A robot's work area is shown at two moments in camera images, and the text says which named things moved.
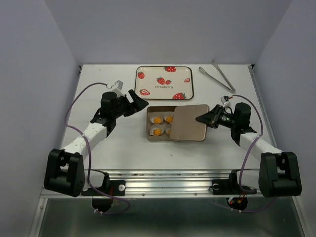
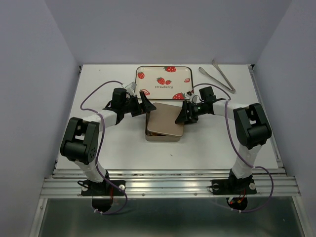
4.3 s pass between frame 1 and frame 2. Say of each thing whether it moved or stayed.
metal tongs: stayed
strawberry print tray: stayed
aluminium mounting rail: stayed
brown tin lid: moved
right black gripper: moved
